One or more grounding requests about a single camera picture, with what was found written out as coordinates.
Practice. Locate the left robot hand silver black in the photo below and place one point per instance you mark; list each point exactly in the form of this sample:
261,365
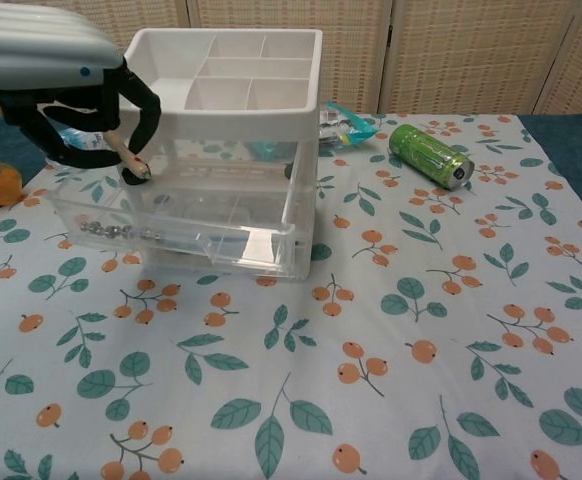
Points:
36,55

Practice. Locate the floral print tablecloth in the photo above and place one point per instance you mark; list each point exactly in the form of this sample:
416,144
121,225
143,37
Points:
371,325

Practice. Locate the green drink can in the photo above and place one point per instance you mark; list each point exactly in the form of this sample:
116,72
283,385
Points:
426,155

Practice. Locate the teal white snack bag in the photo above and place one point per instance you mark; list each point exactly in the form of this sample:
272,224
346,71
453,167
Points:
351,127

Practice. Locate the clear water bottle blue label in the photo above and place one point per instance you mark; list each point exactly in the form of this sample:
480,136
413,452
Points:
83,140

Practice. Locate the clear plastic drawer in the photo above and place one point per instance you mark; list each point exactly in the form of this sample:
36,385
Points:
251,247

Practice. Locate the small teal packet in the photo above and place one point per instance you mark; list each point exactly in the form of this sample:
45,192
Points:
263,150

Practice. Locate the white compartment trays stack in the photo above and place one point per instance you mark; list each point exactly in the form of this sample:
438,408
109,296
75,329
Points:
251,120

